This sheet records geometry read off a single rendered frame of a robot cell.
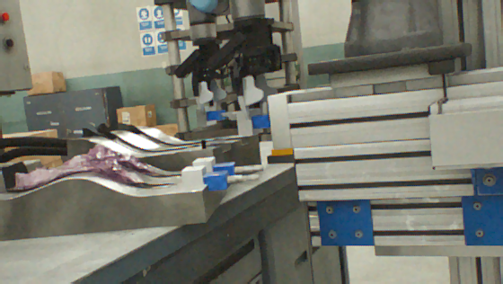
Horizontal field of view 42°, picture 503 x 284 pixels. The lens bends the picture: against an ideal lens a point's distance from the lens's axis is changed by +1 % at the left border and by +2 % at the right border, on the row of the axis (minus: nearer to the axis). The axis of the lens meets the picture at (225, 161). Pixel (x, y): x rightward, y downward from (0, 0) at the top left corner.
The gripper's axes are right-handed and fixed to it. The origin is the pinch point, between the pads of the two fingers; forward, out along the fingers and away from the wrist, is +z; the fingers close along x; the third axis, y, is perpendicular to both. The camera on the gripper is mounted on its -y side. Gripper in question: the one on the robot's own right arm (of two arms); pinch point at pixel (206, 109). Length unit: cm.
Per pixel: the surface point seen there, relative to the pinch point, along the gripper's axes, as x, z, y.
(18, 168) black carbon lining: -76, 5, 6
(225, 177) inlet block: -68, 9, 49
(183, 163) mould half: -50, 9, 27
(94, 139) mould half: -52, 2, 4
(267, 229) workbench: -29, 29, 33
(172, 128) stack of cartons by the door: 477, 44, -384
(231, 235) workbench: -48, 25, 36
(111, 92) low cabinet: 469, -9, -468
